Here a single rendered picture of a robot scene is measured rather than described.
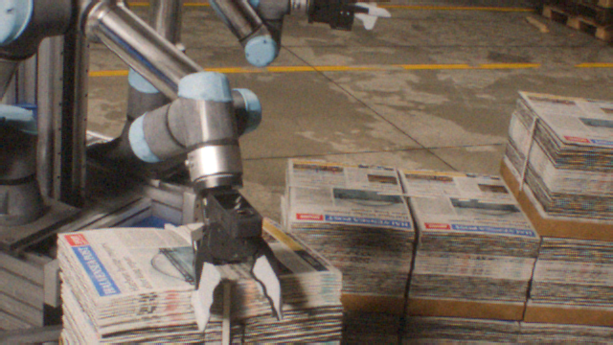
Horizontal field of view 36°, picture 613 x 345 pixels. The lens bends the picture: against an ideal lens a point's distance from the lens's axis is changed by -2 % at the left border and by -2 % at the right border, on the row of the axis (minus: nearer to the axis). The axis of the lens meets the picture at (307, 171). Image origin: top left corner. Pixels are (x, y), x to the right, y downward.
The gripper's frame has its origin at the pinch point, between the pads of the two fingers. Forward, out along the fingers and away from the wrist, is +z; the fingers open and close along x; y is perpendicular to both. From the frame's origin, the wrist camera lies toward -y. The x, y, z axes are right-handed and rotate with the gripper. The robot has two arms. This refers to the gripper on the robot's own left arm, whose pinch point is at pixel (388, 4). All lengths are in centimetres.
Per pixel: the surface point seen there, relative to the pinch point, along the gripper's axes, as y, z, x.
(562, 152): 14, 41, 42
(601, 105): 16, 57, 8
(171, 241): 7, -35, 105
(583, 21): 191, 208, -563
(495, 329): 60, 35, 49
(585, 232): 33, 51, 44
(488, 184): 39, 32, 16
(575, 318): 56, 54, 46
